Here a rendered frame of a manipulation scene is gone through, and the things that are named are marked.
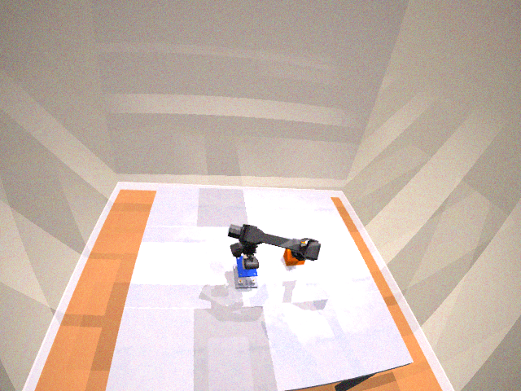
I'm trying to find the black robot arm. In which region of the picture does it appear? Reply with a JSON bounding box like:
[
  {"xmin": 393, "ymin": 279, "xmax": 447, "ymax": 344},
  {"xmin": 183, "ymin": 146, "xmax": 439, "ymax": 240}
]
[{"xmin": 227, "ymin": 224, "xmax": 322, "ymax": 261}]

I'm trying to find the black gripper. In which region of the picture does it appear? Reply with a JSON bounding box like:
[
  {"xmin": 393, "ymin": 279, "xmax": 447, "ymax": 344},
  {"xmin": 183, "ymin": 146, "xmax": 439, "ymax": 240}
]
[{"xmin": 243, "ymin": 244, "xmax": 260, "ymax": 270}]

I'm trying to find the blue board with square handle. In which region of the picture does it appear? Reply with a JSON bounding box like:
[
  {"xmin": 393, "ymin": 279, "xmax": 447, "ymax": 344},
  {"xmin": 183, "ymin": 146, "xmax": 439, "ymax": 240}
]
[{"xmin": 236, "ymin": 255, "xmax": 258, "ymax": 278}]

